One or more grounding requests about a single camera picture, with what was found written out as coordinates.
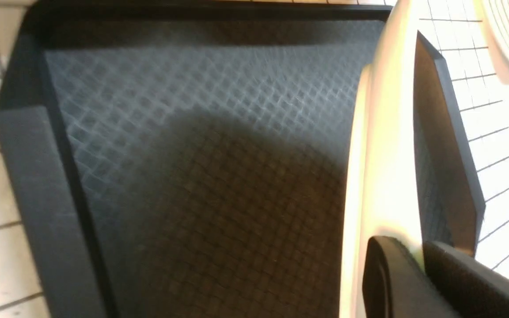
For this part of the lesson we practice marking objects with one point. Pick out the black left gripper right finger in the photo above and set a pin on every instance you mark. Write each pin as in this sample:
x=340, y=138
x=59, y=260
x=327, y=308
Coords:
x=472, y=289

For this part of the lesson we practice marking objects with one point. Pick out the white square rice plate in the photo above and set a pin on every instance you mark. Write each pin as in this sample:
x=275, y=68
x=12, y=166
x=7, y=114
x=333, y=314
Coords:
x=381, y=189

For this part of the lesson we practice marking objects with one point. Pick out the black serving tray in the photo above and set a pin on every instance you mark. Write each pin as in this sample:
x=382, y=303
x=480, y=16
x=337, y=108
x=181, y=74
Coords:
x=189, y=159

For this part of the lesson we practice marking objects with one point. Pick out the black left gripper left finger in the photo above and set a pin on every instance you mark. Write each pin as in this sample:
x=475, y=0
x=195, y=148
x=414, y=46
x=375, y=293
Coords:
x=394, y=286

